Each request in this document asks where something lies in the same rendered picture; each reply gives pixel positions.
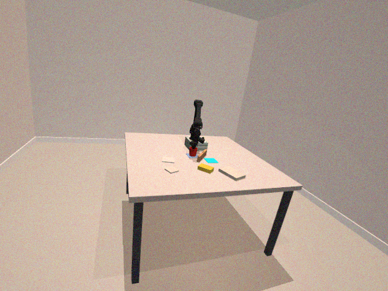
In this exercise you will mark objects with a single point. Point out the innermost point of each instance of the red cup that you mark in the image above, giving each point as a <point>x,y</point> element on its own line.
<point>192,152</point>

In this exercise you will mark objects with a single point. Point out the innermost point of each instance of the yellow rectangular block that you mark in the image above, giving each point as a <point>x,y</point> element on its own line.
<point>206,168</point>

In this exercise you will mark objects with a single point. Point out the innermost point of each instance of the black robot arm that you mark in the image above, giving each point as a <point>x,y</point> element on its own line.
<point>197,124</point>

